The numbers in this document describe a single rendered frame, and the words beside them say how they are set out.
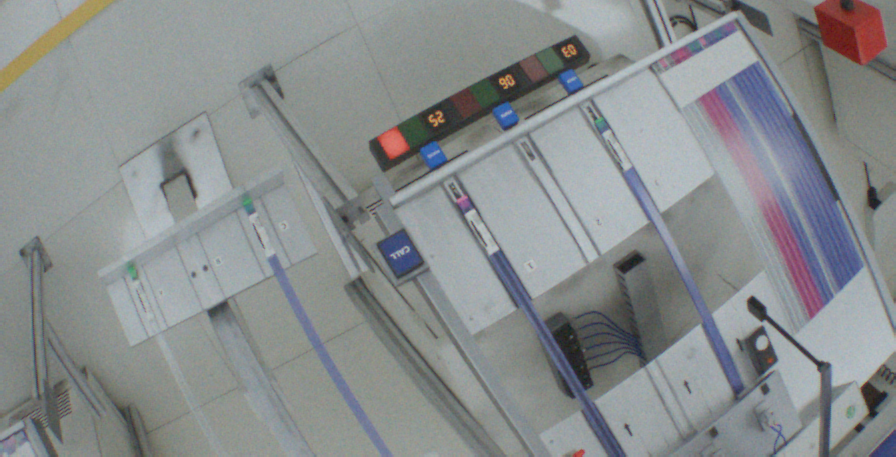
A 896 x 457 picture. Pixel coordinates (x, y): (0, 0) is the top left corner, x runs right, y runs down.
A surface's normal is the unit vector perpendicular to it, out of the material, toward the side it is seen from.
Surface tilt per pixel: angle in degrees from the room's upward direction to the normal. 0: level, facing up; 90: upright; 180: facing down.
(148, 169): 0
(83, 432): 90
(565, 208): 42
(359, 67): 0
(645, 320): 0
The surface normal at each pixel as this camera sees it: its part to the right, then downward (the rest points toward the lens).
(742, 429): 0.04, -0.25
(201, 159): 0.37, 0.37
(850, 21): -0.36, -0.79
